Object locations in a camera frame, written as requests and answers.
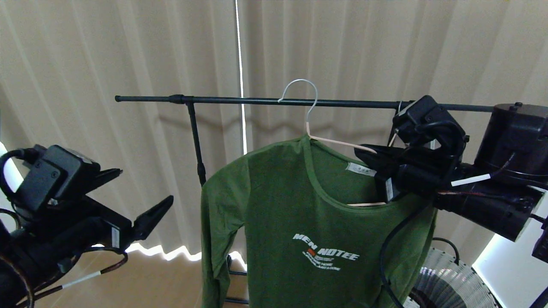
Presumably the green printed t-shirt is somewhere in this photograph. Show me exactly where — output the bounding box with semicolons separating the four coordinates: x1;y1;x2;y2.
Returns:
200;135;438;308

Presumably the beige curtain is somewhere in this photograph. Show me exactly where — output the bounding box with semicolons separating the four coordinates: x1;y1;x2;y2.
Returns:
0;0;548;266

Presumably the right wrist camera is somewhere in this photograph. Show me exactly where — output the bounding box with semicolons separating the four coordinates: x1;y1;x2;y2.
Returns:
392;95;469;150

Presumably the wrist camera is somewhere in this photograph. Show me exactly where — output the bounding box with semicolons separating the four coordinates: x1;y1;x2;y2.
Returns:
392;95;469;150
0;145;101;214

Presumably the white laundry basket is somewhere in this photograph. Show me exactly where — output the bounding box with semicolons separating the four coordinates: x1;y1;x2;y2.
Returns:
405;237;501;308

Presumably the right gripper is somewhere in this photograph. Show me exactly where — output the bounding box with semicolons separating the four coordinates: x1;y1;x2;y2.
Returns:
376;158;455;202

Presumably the black clothes rack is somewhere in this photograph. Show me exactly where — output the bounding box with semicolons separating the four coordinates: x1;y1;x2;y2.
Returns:
115;95;495;305

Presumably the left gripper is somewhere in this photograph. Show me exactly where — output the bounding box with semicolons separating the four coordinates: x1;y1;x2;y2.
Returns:
21;168;174;274

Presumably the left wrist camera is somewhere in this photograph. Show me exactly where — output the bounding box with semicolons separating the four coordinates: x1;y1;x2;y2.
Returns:
0;145;101;214

